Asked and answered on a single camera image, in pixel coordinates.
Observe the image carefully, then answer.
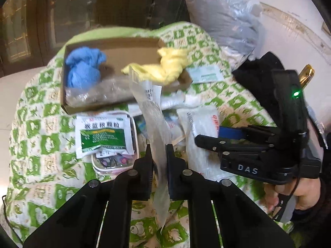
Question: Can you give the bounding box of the translucent white bag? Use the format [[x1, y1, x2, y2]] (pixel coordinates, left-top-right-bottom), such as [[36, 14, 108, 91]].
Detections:
[[129, 67, 172, 227]]

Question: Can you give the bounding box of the pink clear zip pouch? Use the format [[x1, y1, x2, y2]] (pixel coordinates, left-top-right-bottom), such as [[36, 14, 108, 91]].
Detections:
[[91, 111, 140, 176]]

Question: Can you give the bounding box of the gold bottle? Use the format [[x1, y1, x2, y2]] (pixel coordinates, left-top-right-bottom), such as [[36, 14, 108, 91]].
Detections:
[[299, 64, 315, 89]]

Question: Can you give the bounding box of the right hand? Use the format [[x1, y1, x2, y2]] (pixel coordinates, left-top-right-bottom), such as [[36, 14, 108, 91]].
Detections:
[[264, 178, 321, 212]]

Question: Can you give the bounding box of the green white flat sachet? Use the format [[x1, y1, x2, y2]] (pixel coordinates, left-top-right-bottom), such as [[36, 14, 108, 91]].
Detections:
[[186, 65, 224, 84]]

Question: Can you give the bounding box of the brown fibre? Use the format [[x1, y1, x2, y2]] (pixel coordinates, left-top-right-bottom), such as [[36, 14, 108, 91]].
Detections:
[[65, 76, 134, 107]]

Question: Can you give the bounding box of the dark wooden cabinet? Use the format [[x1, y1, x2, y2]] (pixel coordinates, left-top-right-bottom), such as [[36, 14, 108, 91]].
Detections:
[[1, 0, 189, 76]]

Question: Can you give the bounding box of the white red-text packet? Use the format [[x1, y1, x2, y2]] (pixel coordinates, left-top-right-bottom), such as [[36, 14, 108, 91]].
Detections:
[[177, 105, 235, 181]]

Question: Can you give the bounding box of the blue towel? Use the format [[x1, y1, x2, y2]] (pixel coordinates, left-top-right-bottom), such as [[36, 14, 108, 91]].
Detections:
[[65, 46, 107, 90]]

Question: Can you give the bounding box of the large grey plastic bag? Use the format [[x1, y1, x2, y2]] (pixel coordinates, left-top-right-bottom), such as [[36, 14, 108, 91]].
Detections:
[[186, 0, 263, 71]]

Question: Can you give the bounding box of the shallow cardboard box tray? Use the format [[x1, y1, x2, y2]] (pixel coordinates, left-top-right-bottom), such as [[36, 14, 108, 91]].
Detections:
[[59, 36, 194, 115]]

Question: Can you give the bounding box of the green white patterned quilt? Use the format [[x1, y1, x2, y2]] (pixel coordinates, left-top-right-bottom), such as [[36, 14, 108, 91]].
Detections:
[[1, 22, 274, 246]]

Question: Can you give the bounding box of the green medicine packet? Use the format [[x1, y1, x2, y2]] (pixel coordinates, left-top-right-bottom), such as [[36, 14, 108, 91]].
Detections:
[[75, 113, 135, 159]]

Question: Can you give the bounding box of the black cable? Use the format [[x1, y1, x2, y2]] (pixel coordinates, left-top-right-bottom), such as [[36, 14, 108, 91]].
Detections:
[[269, 134, 311, 217]]

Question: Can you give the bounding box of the white printed-text pouch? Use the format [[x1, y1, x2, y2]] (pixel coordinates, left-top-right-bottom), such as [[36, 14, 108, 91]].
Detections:
[[127, 91, 205, 117]]

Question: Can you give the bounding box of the yellow towel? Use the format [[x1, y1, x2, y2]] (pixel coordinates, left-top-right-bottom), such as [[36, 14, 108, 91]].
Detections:
[[121, 47, 190, 85]]

